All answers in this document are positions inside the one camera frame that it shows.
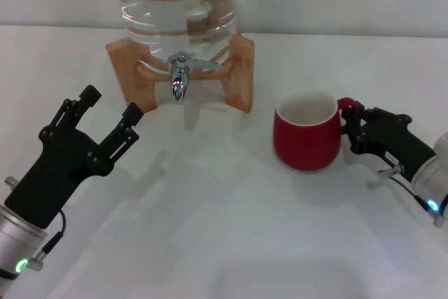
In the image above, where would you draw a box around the wooden dispenser stand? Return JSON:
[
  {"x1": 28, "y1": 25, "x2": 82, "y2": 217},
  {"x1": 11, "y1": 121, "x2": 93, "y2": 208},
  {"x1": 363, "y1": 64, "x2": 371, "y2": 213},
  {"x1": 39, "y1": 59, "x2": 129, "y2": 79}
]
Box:
[{"x1": 105, "y1": 32, "x2": 255, "y2": 114}]

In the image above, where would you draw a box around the red ceramic cup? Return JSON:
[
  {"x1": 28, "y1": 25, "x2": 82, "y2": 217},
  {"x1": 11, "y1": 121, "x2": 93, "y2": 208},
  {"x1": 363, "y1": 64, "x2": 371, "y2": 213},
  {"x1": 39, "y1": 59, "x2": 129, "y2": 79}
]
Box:
[{"x1": 272, "y1": 89, "x2": 361, "y2": 172}]

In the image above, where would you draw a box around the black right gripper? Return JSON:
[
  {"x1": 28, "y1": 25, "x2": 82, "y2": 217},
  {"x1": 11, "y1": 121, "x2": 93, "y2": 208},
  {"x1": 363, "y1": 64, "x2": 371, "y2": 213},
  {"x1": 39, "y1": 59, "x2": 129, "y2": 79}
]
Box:
[{"x1": 341, "y1": 101, "x2": 438, "y2": 183}]

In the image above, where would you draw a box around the chrome metal faucet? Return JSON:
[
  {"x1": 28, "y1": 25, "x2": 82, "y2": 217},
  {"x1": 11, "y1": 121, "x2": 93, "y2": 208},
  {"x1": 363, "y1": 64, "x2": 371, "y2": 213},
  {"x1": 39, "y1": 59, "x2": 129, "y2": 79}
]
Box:
[{"x1": 167, "y1": 52, "x2": 223, "y2": 104}]

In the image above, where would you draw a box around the glass water dispenser jar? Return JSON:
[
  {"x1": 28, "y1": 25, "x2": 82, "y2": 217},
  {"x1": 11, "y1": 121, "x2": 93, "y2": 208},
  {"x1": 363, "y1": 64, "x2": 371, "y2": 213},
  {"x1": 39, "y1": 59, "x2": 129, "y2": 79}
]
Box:
[{"x1": 111, "y1": 0, "x2": 239, "y2": 69}]

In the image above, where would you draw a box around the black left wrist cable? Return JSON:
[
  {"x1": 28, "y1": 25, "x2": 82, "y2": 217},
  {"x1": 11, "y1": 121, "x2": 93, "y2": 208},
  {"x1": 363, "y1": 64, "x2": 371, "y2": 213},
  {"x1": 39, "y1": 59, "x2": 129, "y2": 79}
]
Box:
[{"x1": 29, "y1": 209, "x2": 67, "y2": 272}]

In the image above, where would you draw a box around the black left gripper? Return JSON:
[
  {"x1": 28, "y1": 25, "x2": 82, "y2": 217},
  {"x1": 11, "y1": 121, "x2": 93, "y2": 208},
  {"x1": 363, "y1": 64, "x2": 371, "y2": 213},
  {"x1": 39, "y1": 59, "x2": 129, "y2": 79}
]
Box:
[{"x1": 3, "y1": 85, "x2": 145, "y2": 229}]

